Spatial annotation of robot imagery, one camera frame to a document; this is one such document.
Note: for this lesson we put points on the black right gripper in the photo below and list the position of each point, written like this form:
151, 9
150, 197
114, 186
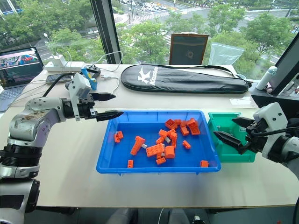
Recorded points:
257, 140

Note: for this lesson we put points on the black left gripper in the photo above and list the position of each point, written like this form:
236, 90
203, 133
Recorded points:
86, 109

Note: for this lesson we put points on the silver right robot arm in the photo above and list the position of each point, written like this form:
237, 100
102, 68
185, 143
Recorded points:
280, 149

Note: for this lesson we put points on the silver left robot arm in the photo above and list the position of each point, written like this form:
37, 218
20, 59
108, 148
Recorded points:
25, 126

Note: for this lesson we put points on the green plastic bin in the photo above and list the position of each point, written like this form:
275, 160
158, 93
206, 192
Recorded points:
231, 156

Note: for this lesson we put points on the clear plastic sheet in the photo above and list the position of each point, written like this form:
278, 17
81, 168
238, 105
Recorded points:
241, 102

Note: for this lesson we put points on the blue hand tool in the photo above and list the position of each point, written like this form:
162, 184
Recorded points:
90, 79

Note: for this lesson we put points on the small orange building block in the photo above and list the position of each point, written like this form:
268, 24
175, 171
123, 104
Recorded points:
178, 122
130, 163
160, 140
163, 133
161, 161
184, 131
204, 163
186, 144
118, 137

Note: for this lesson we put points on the black plug adapter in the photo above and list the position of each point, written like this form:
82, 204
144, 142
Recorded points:
95, 70

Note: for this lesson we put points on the blue plastic tray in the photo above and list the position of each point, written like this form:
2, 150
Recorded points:
140, 126

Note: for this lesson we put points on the black monitor base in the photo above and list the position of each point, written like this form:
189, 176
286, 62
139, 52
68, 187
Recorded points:
271, 98

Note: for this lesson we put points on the white power strip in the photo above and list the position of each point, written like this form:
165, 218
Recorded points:
65, 66

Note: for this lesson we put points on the smartphone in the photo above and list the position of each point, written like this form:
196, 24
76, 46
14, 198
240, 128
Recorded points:
54, 79

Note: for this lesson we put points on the white bottle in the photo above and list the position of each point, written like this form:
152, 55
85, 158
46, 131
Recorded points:
266, 78

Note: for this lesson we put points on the white charger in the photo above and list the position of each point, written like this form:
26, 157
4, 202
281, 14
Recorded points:
57, 59

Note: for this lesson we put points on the rounded orange building block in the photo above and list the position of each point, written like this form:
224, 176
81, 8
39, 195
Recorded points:
170, 152

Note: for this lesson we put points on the black racket bag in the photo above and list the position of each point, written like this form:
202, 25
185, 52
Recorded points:
187, 81

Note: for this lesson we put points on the clear plastic bag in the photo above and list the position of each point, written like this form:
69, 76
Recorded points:
225, 54

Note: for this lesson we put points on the black monitor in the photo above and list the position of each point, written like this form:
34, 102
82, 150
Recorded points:
288, 65

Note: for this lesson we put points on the grey laptop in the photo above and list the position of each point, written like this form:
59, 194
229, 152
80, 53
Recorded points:
16, 70

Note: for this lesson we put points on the brown framed board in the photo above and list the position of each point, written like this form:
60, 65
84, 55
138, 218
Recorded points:
187, 46

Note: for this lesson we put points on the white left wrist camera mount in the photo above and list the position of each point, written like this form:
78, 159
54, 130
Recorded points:
79, 86

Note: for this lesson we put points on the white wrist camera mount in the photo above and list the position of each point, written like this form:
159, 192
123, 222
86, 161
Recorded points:
79, 86
273, 116

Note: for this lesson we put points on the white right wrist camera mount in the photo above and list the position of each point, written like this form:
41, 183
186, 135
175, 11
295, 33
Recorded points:
273, 116

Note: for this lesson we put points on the black window frame pillar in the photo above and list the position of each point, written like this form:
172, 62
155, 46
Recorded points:
104, 30

